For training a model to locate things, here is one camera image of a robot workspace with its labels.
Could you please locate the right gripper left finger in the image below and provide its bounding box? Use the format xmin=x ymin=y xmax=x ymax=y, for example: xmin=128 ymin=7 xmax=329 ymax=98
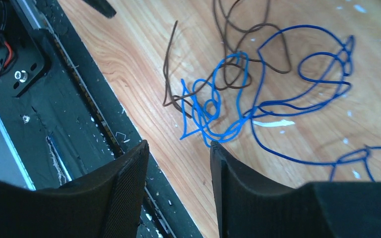
xmin=0 ymin=140 xmax=149 ymax=238

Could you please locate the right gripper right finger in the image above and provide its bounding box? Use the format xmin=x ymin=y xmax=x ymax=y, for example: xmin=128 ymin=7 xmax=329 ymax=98
xmin=210 ymin=141 xmax=381 ymax=238

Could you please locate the cable bundle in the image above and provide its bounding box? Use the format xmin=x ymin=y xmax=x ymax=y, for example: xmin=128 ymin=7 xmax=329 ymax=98
xmin=162 ymin=0 xmax=381 ymax=183

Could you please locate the white scrap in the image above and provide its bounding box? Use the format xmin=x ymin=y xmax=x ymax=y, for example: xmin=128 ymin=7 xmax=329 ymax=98
xmin=252 ymin=119 xmax=295 ymax=127

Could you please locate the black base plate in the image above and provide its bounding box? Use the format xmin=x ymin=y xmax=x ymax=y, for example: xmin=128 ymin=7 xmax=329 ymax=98
xmin=0 ymin=0 xmax=201 ymax=238

